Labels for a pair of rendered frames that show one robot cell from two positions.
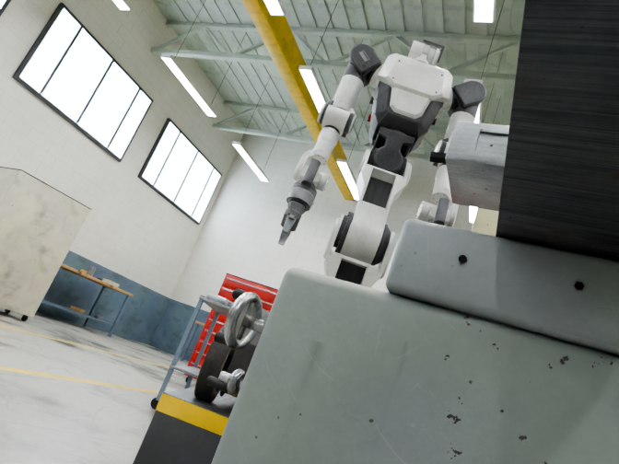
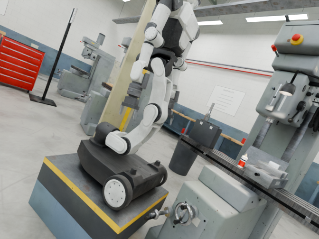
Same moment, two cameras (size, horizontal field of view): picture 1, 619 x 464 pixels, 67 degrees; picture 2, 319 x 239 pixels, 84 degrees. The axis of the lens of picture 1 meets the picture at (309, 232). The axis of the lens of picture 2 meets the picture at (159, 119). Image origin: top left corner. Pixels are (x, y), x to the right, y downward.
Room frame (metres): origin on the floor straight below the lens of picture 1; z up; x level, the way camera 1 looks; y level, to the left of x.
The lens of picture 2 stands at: (0.92, 1.02, 1.13)
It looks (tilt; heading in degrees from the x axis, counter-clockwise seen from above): 7 degrees down; 292
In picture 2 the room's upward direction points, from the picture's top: 24 degrees clockwise
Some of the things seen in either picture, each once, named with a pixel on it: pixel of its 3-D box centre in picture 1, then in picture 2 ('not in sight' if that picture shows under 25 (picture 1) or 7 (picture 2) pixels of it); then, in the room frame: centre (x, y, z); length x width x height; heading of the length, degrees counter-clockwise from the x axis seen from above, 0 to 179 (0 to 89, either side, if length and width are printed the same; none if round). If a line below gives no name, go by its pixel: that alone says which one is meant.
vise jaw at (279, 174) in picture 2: not in sight; (269, 169); (0.62, -0.31, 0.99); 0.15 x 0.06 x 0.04; 153
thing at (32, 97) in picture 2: not in sight; (58, 56); (4.76, -1.59, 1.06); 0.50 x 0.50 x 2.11; 65
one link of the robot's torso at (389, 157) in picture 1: (383, 168); (155, 60); (1.63, -0.18, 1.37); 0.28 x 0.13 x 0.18; 177
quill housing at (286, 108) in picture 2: not in sight; (282, 97); (0.73, -0.43, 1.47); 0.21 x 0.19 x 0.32; 155
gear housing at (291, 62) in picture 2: not in sight; (297, 71); (0.71, -0.47, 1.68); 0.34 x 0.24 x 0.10; 65
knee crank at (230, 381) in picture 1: (251, 388); (159, 213); (1.08, 0.00, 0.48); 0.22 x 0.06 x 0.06; 65
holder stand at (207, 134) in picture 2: not in sight; (205, 132); (1.12, -0.63, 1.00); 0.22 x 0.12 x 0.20; 165
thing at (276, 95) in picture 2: not in sight; (276, 95); (0.78, -0.33, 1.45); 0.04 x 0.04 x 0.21; 65
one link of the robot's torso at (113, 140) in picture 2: not in sight; (123, 142); (1.61, -0.18, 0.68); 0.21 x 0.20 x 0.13; 177
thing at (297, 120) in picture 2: not in sight; (287, 105); (0.65, -0.60, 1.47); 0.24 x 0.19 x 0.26; 155
